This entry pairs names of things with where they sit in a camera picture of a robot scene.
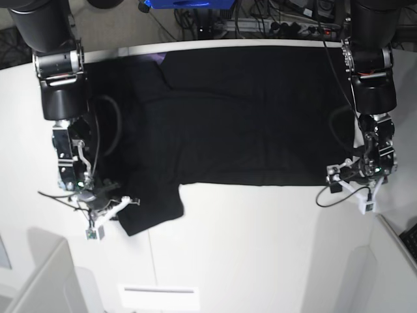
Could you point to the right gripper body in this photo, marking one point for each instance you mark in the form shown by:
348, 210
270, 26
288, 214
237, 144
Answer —
96, 197

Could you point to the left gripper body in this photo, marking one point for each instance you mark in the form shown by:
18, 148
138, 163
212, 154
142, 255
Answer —
359, 170

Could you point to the black T-shirt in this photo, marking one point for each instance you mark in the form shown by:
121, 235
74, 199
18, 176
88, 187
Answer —
262, 116

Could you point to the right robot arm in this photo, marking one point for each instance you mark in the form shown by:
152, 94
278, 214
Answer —
48, 28

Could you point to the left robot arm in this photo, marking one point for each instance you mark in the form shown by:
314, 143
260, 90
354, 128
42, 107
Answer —
369, 60

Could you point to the black keyboard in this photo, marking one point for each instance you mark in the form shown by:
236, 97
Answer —
409, 239

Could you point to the grey partition left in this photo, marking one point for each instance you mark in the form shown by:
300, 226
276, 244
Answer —
53, 285

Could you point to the grey partition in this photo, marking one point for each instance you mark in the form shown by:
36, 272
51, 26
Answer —
53, 285
380, 276

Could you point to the grey partition right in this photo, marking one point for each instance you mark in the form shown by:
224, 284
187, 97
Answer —
380, 276

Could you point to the white power strip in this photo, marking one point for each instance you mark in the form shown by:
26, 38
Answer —
270, 27

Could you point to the blue box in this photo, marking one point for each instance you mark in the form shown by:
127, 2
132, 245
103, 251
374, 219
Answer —
188, 4

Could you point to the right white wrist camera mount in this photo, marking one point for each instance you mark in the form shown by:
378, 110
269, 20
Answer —
98, 217

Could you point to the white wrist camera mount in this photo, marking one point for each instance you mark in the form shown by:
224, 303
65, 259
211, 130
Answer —
98, 217
366, 195

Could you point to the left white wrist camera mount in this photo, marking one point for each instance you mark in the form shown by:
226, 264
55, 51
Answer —
366, 195

